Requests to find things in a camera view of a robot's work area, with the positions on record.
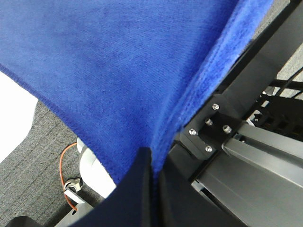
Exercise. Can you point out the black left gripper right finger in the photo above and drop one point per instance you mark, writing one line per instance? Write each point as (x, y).
(181, 205)

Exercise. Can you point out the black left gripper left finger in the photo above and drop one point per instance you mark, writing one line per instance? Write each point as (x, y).
(129, 205)

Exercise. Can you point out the blue microfibre towel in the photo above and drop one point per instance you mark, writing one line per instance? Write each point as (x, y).
(124, 74)

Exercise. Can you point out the black metal table frame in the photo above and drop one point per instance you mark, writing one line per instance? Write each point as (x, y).
(243, 149)

